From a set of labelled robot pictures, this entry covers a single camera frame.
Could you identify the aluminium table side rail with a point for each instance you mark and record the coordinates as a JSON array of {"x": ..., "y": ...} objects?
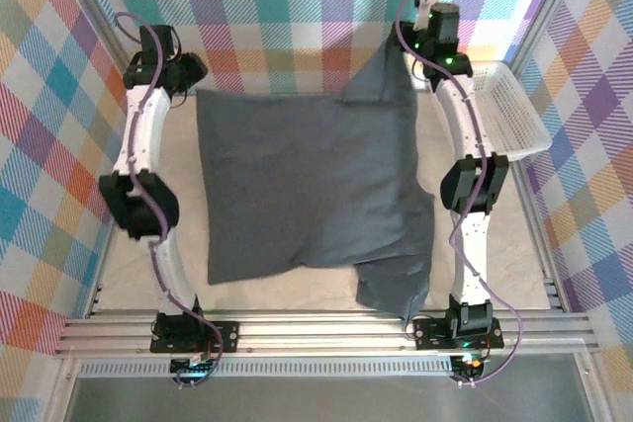
[
  {"x": 541, "y": 254},
  {"x": 106, "y": 264}
]

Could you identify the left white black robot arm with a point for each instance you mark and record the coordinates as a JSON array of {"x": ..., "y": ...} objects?
[{"x": 143, "y": 130}]

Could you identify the aluminium frame post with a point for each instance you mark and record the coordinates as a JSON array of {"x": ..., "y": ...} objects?
[
  {"x": 99, "y": 12},
  {"x": 549, "y": 7}
]

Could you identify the grey inside-out t-shirt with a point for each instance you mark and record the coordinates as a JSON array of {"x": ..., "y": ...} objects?
[{"x": 297, "y": 170}]

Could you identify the white perforated plastic basket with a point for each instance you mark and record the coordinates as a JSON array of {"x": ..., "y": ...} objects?
[{"x": 514, "y": 110}]

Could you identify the wide aluminium base rail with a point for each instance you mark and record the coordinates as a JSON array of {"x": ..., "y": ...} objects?
[{"x": 321, "y": 335}]

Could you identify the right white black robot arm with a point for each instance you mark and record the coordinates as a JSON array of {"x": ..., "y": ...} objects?
[{"x": 470, "y": 249}]

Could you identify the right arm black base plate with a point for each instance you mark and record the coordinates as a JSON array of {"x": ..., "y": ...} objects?
[{"x": 425, "y": 333}]

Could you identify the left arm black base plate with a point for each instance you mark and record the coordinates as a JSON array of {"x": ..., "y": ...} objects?
[{"x": 230, "y": 335}]

